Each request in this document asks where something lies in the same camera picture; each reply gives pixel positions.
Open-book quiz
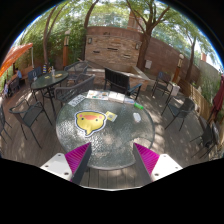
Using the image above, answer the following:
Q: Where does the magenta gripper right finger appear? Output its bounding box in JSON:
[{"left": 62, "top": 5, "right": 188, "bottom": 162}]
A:
[{"left": 133, "top": 143, "right": 182, "bottom": 183}]

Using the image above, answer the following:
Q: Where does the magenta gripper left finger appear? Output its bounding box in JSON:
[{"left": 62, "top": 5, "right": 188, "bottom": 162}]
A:
[{"left": 41, "top": 143, "right": 92, "bottom": 185}]

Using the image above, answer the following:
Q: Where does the round glass patio table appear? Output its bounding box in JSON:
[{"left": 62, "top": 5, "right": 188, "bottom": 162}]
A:
[{"left": 56, "top": 98, "right": 155, "bottom": 170}]

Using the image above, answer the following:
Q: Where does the black chair far right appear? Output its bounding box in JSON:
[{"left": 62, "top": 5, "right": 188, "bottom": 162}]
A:
[{"left": 197, "top": 121, "right": 220, "bottom": 156}]

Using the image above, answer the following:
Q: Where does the small yellow card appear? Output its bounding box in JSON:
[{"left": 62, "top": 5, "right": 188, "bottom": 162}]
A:
[{"left": 106, "top": 111, "right": 117, "bottom": 122}]

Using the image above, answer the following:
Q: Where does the green marker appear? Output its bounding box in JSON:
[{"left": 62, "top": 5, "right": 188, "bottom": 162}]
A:
[{"left": 134, "top": 103, "right": 144, "bottom": 109}]

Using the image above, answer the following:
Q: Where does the patterned grey booklet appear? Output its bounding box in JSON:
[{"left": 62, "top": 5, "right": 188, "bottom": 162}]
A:
[{"left": 68, "top": 95, "right": 85, "bottom": 107}]

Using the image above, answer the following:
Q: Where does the black chair far left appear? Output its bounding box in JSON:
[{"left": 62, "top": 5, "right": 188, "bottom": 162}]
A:
[{"left": 9, "top": 99, "right": 49, "bottom": 146}]

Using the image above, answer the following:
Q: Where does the open white book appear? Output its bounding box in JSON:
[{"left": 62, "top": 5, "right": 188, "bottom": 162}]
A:
[{"left": 87, "top": 90, "right": 109, "bottom": 100}]

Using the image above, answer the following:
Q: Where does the white paper stack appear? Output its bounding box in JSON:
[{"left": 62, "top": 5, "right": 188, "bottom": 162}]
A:
[{"left": 108, "top": 91, "right": 134, "bottom": 104}]

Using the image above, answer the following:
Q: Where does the black chair back right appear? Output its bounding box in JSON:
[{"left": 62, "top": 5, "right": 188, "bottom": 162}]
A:
[{"left": 152, "top": 72, "right": 172, "bottom": 101}]

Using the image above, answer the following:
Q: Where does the black mesh chair left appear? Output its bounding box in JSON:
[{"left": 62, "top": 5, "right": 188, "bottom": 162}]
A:
[{"left": 54, "top": 75, "right": 95, "bottom": 103}]

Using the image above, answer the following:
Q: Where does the red folded umbrella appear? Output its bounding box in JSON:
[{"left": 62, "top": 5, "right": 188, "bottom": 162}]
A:
[{"left": 208, "top": 74, "right": 224, "bottom": 122}]

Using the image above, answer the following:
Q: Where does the black chair behind table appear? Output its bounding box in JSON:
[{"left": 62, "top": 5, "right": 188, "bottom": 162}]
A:
[{"left": 104, "top": 68, "right": 142, "bottom": 99}]

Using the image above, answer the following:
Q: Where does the black chair back centre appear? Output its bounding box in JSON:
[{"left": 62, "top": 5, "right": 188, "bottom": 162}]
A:
[{"left": 64, "top": 61, "right": 88, "bottom": 83}]

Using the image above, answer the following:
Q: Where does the orange patio umbrella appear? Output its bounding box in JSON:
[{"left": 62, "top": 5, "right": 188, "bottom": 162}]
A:
[{"left": 0, "top": 43, "right": 33, "bottom": 77}]

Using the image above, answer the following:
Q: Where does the stone brick fountain wall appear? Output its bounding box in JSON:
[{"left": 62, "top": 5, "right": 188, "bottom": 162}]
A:
[{"left": 85, "top": 26, "right": 145, "bottom": 69}]

